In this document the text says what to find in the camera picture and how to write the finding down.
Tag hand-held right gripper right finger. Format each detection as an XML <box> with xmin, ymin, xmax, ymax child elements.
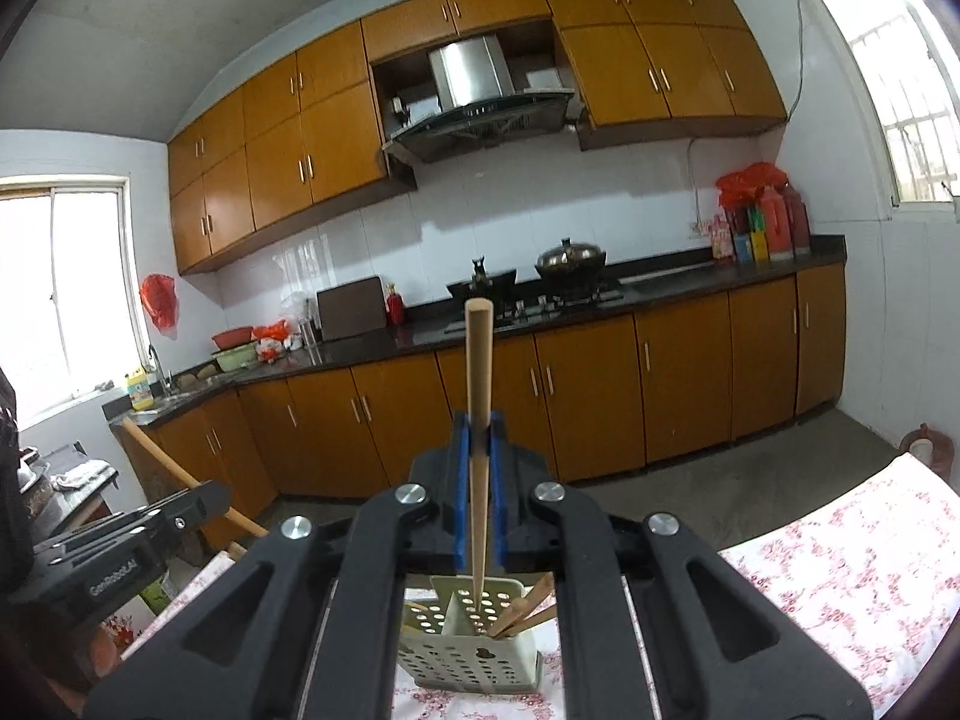
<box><xmin>487</xmin><ymin>412</ymin><xmax>875</xmax><ymax>720</ymax></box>

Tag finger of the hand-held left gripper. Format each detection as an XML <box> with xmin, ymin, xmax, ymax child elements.
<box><xmin>34</xmin><ymin>481</ymin><xmax>233</xmax><ymax>569</ymax></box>

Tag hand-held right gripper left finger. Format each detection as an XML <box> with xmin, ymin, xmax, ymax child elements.
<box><xmin>82</xmin><ymin>411</ymin><xmax>473</xmax><ymax>720</ymax></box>

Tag green perforated utensil holder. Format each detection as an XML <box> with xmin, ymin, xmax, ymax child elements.
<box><xmin>397</xmin><ymin>576</ymin><xmax>542</xmax><ymax>695</ymax></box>

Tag metal pot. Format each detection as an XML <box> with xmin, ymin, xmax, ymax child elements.
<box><xmin>15</xmin><ymin>446</ymin><xmax>55</xmax><ymax>518</ymax></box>

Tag brown lower kitchen cabinets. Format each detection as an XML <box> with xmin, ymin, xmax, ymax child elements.
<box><xmin>146</xmin><ymin>264</ymin><xmax>848</xmax><ymax>522</ymax></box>

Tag brown kitchen cabinets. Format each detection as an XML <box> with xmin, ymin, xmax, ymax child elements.
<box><xmin>166</xmin><ymin>0</ymin><xmax>788</xmax><ymax>276</ymax></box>
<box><xmin>146</xmin><ymin>264</ymin><xmax>848</xmax><ymax>522</ymax></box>

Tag sink faucet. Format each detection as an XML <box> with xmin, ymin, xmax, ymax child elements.
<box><xmin>146</xmin><ymin>345</ymin><xmax>175</xmax><ymax>398</ymax></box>

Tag green basin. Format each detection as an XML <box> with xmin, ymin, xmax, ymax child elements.
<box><xmin>212</xmin><ymin>345</ymin><xmax>263</xmax><ymax>373</ymax></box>

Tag gas stove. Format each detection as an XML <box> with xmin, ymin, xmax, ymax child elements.
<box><xmin>442</xmin><ymin>283</ymin><xmax>627</xmax><ymax>335</ymax></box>

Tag black wok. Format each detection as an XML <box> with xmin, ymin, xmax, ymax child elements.
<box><xmin>446</xmin><ymin>256</ymin><xmax>520</xmax><ymax>302</ymax></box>

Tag dark brown box on counter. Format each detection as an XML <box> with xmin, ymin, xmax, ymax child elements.
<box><xmin>316</xmin><ymin>277</ymin><xmax>389</xmax><ymax>342</ymax></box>

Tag red and white bag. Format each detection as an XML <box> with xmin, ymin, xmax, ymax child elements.
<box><xmin>251</xmin><ymin>319</ymin><xmax>293</xmax><ymax>361</ymax></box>

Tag red plastic bag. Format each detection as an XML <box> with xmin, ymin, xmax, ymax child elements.
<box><xmin>715</xmin><ymin>162</ymin><xmax>790</xmax><ymax>211</ymax></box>
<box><xmin>140</xmin><ymin>274</ymin><xmax>179</xmax><ymax>332</ymax></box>

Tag clear plastic bag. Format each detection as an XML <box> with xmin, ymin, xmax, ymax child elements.
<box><xmin>279</xmin><ymin>292</ymin><xmax>320</xmax><ymax>346</ymax></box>

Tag sliding window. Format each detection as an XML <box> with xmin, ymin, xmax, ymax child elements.
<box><xmin>0</xmin><ymin>176</ymin><xmax>151</xmax><ymax>428</ymax></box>

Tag lidded dark pan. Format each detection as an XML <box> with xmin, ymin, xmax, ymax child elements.
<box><xmin>534</xmin><ymin>237</ymin><xmax>607</xmax><ymax>287</ymax></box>

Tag dark stone countertop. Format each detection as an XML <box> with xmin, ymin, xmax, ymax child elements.
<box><xmin>103</xmin><ymin>235</ymin><xmax>848</xmax><ymax>421</ymax></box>

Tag brown upper kitchen cabinets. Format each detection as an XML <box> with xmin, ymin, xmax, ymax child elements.
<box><xmin>166</xmin><ymin>0</ymin><xmax>788</xmax><ymax>276</ymax></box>

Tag red floral tablecloth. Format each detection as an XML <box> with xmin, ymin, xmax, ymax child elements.
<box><xmin>120</xmin><ymin>450</ymin><xmax>960</xmax><ymax>720</ymax></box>

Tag steel range hood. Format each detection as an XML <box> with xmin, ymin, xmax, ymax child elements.
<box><xmin>382</xmin><ymin>34</ymin><xmax>578</xmax><ymax>164</ymax></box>

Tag dark red bottle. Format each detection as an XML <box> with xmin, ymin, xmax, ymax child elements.
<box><xmin>785</xmin><ymin>184</ymin><xmax>812</xmax><ymax>252</ymax></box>

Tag brown wooden chair back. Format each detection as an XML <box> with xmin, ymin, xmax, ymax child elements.
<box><xmin>898</xmin><ymin>424</ymin><xmax>958</xmax><ymax>485</ymax></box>

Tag barred window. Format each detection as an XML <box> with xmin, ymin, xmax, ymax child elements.
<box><xmin>776</xmin><ymin>0</ymin><xmax>960</xmax><ymax>212</ymax></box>

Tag wall power cable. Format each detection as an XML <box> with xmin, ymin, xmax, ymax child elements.
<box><xmin>780</xmin><ymin>0</ymin><xmax>809</xmax><ymax>117</ymax></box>

